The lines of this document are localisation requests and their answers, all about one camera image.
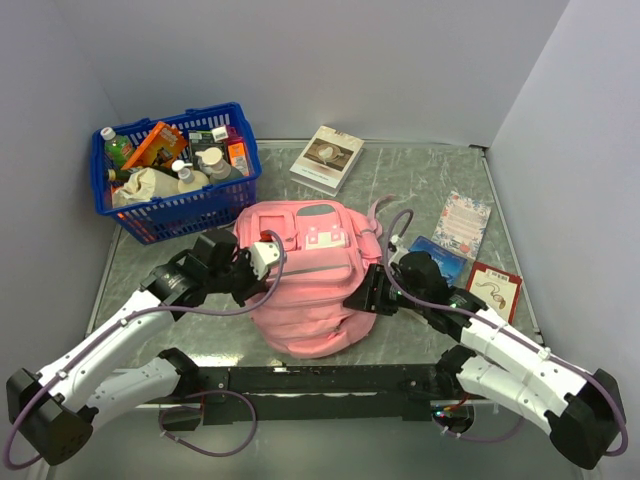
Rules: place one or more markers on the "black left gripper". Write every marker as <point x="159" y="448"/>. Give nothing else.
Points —
<point x="253" y="285"/>

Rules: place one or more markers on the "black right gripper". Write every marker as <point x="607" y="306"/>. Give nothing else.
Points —
<point x="366" y="298"/>

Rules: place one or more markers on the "pink student backpack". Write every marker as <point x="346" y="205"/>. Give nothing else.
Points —
<point x="328" y="248"/>

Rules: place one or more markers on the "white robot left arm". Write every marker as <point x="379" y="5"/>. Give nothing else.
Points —
<point x="55" y="410"/>

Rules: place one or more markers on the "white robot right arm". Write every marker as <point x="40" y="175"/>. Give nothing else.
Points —
<point x="580" y="411"/>

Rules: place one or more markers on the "beige cloth bag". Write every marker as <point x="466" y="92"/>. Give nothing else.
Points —
<point x="143" y="186"/>

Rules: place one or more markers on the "blue plastic shopping basket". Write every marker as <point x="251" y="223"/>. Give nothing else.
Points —
<point x="169" y="217"/>

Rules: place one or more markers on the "blue Jane Eyre book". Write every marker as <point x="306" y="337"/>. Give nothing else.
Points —
<point x="450" y="265"/>

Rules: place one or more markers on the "cream lotion bottle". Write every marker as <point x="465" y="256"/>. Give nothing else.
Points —
<point x="189" y="179"/>

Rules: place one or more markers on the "floral pink notebook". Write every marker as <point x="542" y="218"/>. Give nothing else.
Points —
<point x="462" y="225"/>

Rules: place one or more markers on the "grey pump bottle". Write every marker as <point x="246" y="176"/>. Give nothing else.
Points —
<point x="216" y="168"/>

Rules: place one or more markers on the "red framed card book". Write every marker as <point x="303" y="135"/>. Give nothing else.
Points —
<point x="498" y="289"/>

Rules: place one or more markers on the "pink carton box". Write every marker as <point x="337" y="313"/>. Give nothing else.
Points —
<point x="237" y="151"/>

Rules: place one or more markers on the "black packaged box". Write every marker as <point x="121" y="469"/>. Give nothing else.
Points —
<point x="201" y="140"/>

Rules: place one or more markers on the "orange snack box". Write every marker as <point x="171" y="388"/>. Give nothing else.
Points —
<point x="160" y="148"/>

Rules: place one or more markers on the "white coffee cover book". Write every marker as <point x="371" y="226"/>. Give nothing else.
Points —
<point x="327" y="160"/>

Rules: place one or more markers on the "green drink bottle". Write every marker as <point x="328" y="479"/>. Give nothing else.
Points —
<point x="118" y="148"/>

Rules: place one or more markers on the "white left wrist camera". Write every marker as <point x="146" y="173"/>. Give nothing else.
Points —
<point x="264" y="256"/>

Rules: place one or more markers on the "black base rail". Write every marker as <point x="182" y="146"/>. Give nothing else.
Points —
<point x="410" y="392"/>

